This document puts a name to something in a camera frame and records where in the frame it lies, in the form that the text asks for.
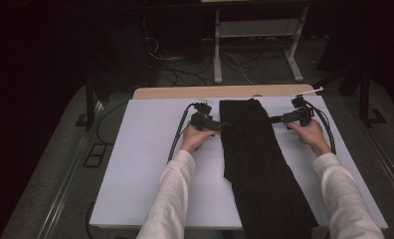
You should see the black floor socket frame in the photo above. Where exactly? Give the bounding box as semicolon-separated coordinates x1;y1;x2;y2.
83;142;108;169

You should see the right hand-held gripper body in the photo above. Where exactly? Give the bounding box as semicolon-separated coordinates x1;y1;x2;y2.
283;87;324;127

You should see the person's left hand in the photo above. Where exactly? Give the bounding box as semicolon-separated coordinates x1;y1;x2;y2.
179;123;221;154

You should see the white metal table frame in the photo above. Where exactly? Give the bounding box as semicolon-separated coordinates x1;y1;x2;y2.
213;5;310;85

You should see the person's right hand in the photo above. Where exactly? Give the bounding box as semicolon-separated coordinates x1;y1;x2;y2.
284;119;332;157

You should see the black long-sleeved shirt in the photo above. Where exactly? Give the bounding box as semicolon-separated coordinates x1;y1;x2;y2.
219;98;319;239

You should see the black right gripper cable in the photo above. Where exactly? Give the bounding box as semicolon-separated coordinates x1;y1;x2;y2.
304;99;337;155

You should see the white floor cable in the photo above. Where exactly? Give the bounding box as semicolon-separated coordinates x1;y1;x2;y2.
220;51;255;86

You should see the black floor cable bundle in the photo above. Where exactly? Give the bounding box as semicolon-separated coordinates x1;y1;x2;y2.
156;54;216;88

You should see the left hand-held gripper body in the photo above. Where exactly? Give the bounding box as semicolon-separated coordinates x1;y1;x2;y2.
188;99;223;132

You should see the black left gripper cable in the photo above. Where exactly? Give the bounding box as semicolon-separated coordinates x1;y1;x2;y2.
167;103;198;163

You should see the black metal stand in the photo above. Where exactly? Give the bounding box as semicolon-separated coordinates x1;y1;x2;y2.
75;74;99;131
357;64;387;127

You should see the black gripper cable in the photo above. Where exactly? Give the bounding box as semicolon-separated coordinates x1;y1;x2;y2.
167;103;198;163
304;99;337;155

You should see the dark cabinet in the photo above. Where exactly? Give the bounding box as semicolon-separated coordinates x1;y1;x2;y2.
84;11;161;99

